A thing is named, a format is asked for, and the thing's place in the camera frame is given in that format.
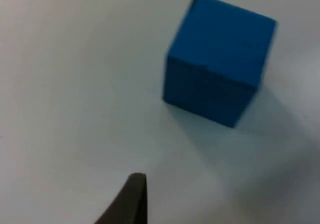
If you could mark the large blue cube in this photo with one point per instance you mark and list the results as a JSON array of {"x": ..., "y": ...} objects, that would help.
[{"x": 215, "y": 63}]

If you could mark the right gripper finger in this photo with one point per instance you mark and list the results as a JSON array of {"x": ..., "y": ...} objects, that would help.
[{"x": 132, "y": 204}]

